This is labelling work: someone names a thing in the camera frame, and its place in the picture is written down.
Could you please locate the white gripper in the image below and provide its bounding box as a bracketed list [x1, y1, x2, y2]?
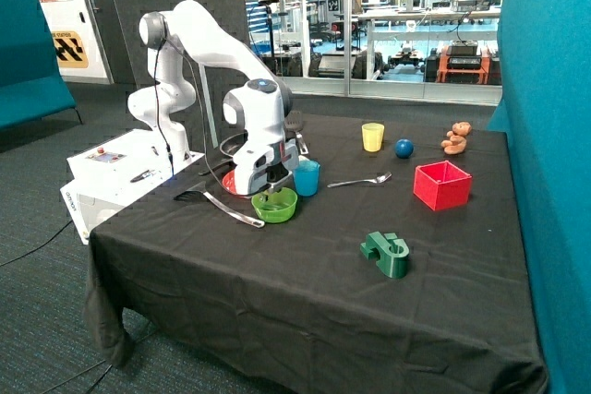
[233, 139, 299, 196]

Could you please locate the green toy vegetable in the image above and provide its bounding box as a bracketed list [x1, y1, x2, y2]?
[259, 201, 290, 211]

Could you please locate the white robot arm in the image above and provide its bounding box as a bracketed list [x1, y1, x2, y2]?
[127, 0, 299, 196]

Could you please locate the red plastic plate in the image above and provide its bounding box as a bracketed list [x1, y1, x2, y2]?
[222, 170, 240, 197]

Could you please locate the black frying pan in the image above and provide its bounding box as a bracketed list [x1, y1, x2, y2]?
[199, 131, 247, 176]

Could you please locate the green plastic bowl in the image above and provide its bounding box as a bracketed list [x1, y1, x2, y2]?
[250, 187, 298, 223]

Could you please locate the blue plastic cup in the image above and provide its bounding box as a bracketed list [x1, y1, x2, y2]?
[293, 161, 320, 197]

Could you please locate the black spatula near pan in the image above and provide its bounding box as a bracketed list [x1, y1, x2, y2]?
[284, 110, 309, 155]

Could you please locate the yellow plastic cup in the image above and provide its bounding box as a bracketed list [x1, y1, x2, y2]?
[361, 123, 385, 152]

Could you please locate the silver fork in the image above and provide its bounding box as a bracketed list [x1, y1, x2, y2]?
[327, 172, 392, 188]

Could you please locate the blue ball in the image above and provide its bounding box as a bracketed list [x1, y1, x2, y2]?
[394, 138, 414, 159]

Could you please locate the green printed block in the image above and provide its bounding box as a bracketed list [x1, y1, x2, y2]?
[360, 232, 410, 279]

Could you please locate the white robot control box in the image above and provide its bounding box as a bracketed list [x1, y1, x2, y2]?
[60, 129, 203, 245]

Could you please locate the black tablecloth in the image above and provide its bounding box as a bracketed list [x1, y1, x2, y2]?
[83, 116, 549, 393]

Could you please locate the red open box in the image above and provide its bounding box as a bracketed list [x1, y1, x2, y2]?
[413, 161, 473, 210]

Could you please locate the brown teddy bear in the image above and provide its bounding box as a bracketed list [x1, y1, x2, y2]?
[440, 122, 472, 155]

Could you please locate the teal sofa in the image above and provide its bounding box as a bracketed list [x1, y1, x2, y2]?
[0, 0, 77, 129]

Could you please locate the black spatula steel handle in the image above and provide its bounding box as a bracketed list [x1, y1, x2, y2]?
[173, 182, 265, 229]

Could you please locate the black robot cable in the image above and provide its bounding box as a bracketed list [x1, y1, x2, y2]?
[151, 33, 246, 197]

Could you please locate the teal partition wall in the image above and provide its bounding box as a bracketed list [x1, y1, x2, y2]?
[488, 0, 590, 393]

